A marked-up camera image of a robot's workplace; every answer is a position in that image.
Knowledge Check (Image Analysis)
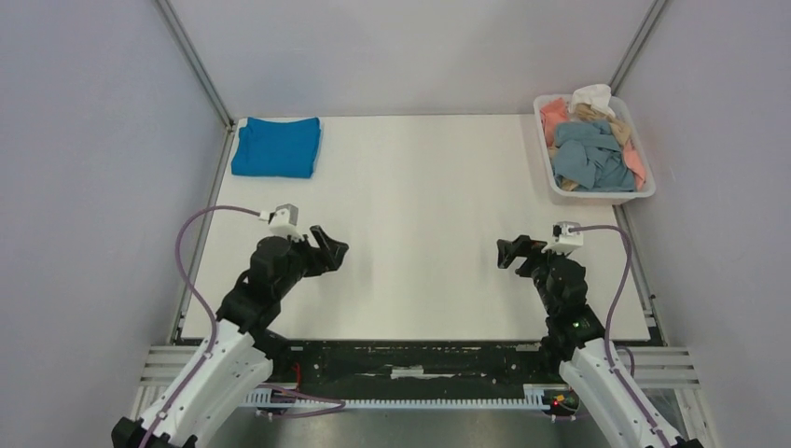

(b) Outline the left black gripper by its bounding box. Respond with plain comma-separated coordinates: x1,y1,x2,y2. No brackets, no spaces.
275,224,348,297

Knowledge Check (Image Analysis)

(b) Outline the bright blue t shirt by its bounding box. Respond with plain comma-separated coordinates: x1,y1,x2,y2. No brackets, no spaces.
230,118,322,179

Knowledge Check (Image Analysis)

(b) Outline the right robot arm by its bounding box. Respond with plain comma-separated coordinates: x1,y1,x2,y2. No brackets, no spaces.
496,235,701,447

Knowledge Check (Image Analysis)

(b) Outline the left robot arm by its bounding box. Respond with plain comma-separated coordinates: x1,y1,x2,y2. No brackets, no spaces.
111,225,349,447

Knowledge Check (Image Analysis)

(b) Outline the white plastic basket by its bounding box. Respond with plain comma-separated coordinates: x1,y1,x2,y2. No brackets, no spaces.
534,92,657,205

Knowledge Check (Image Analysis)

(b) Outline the grey blue t shirt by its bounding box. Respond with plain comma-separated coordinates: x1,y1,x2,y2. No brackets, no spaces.
548,121,638,193

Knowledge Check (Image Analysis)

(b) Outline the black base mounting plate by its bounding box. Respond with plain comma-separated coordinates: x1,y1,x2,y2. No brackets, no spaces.
270,340,566,400

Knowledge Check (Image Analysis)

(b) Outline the pink t shirt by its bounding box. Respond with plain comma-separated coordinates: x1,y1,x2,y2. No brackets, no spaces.
539,98,570,147

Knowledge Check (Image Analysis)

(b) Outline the beige t shirt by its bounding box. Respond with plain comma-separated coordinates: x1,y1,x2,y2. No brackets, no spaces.
574,103,631,147

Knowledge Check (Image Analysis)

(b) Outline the white t shirt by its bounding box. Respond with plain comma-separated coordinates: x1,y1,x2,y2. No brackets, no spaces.
568,84,616,117

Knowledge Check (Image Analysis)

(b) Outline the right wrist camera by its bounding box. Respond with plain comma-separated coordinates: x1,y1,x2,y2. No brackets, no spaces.
541,221,584,256

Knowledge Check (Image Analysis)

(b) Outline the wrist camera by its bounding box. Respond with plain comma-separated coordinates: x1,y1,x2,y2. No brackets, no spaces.
541,221,584,256
258,203,307,242

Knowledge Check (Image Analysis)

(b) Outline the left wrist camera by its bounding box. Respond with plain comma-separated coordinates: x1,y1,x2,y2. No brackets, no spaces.
258,203,307,242

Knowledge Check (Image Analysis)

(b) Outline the white slotted cable duct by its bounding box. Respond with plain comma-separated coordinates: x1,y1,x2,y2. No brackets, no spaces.
239,385,578,413

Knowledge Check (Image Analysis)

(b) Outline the right aluminium frame post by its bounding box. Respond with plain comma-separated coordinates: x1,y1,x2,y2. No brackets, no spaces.
609,0,672,96

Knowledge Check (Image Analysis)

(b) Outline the aluminium frame post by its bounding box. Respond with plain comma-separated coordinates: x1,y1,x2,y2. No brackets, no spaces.
609,0,672,96
153,0,235,130

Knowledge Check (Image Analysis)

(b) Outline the left aluminium frame post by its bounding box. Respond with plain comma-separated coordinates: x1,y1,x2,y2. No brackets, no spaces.
153,0,235,130

